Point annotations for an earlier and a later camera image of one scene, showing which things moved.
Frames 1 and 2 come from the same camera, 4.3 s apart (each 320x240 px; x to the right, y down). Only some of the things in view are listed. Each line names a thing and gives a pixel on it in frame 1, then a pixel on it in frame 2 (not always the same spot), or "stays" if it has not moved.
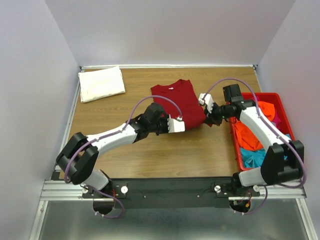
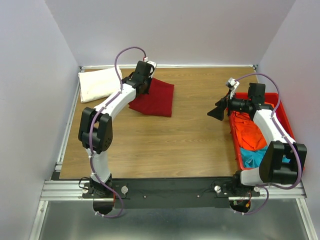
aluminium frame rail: (54, 189) stays
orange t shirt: (245, 139) stays
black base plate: (171, 193) stays
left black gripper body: (161, 126) -> (147, 82)
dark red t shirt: (182, 92) -> (158, 102)
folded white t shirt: (97, 84) stays
